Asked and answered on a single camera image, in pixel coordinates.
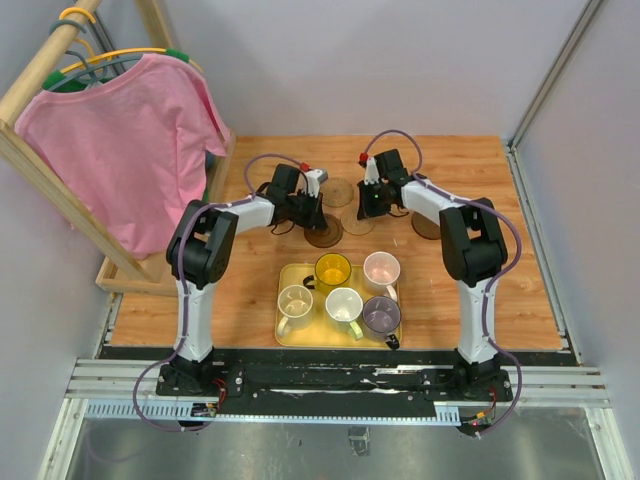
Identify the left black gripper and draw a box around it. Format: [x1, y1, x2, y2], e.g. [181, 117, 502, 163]
[286, 189, 328, 231]

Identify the small woven rattan coaster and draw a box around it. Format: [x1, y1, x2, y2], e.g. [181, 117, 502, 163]
[341, 206, 376, 236]

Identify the brown wooden coaster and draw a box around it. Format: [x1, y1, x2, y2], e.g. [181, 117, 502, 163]
[411, 212, 441, 240]
[304, 214, 343, 248]

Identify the large woven rattan coaster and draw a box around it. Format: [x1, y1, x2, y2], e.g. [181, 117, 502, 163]
[320, 178, 354, 208]

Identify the pink translucent cup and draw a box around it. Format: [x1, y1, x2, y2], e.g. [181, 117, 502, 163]
[363, 251, 401, 302]

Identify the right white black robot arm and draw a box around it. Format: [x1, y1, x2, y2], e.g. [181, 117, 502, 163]
[357, 149, 508, 400]

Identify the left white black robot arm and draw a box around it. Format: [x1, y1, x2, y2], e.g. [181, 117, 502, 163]
[166, 164, 328, 396]

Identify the yellow transparent cup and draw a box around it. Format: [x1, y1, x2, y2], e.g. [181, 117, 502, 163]
[302, 253, 352, 296]

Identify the cream mug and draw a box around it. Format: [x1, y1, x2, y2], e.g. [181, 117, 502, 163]
[276, 285, 314, 338]

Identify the purple translucent mug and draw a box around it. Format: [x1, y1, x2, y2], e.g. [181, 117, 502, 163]
[362, 296, 402, 350]

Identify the yellow plastic tray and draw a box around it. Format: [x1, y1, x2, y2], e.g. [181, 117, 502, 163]
[274, 263, 389, 350]

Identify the pink t-shirt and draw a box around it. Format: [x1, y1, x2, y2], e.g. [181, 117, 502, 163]
[15, 54, 230, 259]

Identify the wooden clothes rack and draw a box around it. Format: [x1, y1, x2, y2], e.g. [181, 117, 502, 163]
[0, 0, 236, 296]

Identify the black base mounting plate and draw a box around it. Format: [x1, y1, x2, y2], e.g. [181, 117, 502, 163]
[156, 348, 515, 417]

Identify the grey teal hanger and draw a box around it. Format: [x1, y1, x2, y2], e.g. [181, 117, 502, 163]
[42, 7, 142, 93]

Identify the yellow green hanger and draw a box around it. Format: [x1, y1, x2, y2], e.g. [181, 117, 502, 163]
[61, 1, 203, 74]

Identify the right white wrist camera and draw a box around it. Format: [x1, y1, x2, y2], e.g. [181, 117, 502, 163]
[358, 152, 381, 186]

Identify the white mug green handle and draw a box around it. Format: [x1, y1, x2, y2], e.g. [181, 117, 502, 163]
[325, 287, 364, 341]

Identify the white slotted cable duct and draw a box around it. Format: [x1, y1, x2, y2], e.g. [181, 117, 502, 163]
[82, 402, 461, 426]

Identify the aluminium frame rail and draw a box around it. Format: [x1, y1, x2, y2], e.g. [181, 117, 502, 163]
[504, 0, 609, 151]

